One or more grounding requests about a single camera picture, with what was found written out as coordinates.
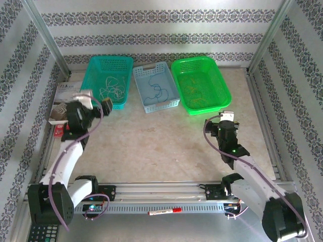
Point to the teal plastic basket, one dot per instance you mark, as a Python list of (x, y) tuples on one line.
[(106, 68)]

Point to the light blue plastic basket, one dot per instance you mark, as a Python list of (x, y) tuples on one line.
[(141, 75)]

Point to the bright green plastic basket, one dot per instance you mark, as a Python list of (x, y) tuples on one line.
[(214, 75)]

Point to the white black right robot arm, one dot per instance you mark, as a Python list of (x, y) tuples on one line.
[(255, 176)]

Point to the small red box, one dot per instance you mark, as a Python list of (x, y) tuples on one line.
[(59, 131)]

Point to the white brown book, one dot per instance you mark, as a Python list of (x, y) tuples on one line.
[(65, 88)]

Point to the small circuit board with LED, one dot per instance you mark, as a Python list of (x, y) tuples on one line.
[(94, 208)]

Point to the red white marker pen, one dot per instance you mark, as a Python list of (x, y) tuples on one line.
[(164, 211)]

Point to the black calculator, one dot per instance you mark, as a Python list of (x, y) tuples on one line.
[(45, 234)]

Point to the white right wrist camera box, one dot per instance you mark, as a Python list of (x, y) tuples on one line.
[(227, 115)]

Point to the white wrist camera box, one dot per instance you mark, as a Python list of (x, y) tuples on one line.
[(227, 115), (83, 98)]

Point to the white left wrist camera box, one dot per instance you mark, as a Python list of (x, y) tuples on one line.
[(83, 98)]

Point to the aluminium side rail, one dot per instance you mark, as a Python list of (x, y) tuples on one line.
[(46, 161), (256, 100)]

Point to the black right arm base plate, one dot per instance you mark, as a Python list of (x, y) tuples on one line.
[(212, 192)]

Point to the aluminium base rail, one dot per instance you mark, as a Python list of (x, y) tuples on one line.
[(156, 187)]

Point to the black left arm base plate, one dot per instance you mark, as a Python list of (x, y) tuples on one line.
[(111, 192)]

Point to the aluminium frame post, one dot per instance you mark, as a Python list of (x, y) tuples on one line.
[(48, 37), (268, 37)]

